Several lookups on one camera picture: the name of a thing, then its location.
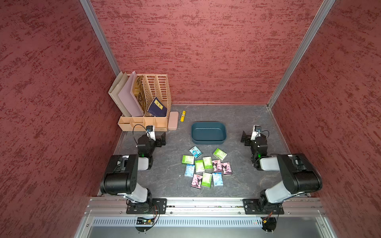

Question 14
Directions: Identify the pink Kuromi pack bottom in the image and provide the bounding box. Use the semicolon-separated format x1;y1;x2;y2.
191;174;203;189

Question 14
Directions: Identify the beige folder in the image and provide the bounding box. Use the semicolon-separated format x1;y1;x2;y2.
108;71;131;117

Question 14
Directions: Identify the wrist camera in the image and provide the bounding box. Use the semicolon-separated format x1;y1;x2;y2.
146;125;156;141
251;125;262;141

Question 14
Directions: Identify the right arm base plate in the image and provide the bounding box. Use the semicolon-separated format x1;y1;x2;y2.
242;199;284;215

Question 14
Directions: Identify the pink Kuromi tissue pack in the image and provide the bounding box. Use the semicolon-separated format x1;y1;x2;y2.
212;160;223;173

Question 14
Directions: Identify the teal storage box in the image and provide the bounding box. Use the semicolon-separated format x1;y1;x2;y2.
191;122;227;145

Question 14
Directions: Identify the blue tissue pack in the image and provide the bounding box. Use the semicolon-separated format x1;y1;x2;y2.
212;173;224;186
184;164;195;178

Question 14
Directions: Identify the gold patterned book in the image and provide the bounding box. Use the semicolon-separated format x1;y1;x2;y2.
133;75;146;113

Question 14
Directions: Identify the beige desk file organizer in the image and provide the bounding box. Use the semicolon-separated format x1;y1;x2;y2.
118;74;172;131

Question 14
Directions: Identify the pink folder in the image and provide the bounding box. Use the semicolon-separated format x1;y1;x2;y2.
118;71;143;117

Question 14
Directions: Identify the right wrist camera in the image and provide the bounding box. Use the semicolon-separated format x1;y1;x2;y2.
251;125;262;141

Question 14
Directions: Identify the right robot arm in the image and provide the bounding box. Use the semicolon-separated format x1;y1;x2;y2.
241;132;322;215

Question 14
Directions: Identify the aluminium front rail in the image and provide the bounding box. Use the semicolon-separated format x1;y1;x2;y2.
75;196;336;238

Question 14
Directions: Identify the pink Kuromi pack right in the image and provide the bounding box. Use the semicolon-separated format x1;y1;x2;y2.
221;162;233;175

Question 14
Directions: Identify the teal cartoon tissue pack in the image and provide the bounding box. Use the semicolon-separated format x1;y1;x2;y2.
190;146;202;159

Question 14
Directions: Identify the blue tissue pack bottom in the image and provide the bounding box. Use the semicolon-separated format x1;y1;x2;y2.
212;173;224;186

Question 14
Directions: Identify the pink eraser case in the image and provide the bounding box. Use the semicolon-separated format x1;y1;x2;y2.
168;112;179;131

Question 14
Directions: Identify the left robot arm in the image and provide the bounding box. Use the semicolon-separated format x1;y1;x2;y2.
100;133;167;216

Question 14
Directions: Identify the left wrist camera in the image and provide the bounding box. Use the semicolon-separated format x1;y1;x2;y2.
146;125;156;141

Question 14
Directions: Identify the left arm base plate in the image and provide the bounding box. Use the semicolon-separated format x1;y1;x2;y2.
126;198;167;215

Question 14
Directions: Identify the green tissue pack bottom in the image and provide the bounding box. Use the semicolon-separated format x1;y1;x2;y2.
201;173;212;188

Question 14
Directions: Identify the dark blue notebook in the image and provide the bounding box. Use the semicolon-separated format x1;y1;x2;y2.
147;97;167;117

